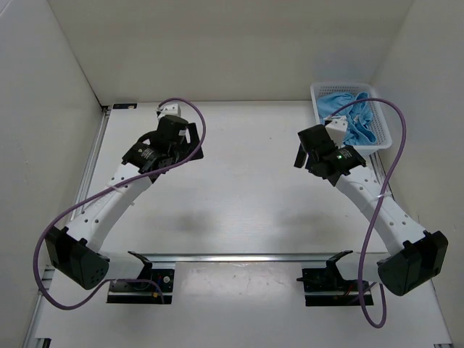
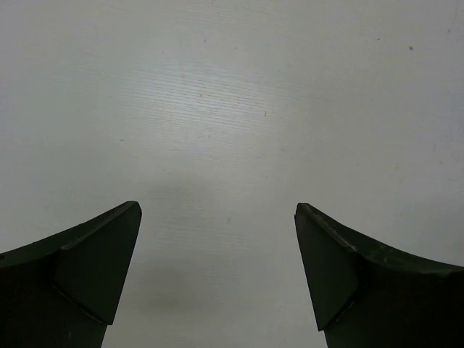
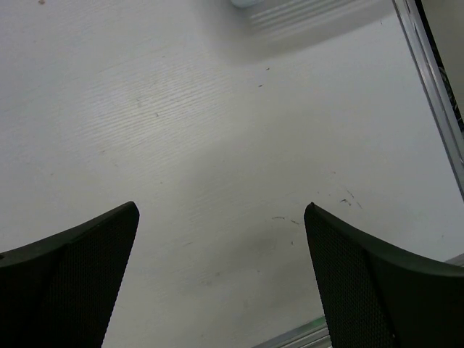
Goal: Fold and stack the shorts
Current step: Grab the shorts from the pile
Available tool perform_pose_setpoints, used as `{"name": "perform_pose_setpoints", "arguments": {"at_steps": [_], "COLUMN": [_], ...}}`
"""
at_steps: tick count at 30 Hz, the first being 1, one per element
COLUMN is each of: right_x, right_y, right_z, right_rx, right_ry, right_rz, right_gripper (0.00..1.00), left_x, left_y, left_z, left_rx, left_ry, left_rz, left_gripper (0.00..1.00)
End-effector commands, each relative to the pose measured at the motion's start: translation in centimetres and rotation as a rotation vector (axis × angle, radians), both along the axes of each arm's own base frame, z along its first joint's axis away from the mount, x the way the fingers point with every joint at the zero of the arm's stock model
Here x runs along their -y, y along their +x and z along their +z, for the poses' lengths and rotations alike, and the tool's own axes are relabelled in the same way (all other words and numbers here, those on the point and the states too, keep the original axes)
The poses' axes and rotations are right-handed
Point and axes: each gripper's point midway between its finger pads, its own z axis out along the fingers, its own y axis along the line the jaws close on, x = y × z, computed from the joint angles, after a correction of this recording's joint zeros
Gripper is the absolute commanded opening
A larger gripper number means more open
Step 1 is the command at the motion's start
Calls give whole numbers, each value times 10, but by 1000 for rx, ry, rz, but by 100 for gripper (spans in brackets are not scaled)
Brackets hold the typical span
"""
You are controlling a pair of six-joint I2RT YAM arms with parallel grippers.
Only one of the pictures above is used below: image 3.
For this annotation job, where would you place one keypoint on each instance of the aluminium table frame rail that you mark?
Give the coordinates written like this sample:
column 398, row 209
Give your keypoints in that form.
column 433, row 85

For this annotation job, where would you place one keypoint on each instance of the white plastic mesh basket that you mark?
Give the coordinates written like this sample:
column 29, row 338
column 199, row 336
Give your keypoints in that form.
column 279, row 18

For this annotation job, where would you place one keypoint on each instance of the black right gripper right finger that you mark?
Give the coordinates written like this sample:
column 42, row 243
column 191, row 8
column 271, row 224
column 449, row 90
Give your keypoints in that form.
column 375, row 294

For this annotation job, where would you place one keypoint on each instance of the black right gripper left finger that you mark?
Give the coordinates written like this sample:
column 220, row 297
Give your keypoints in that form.
column 60, row 291

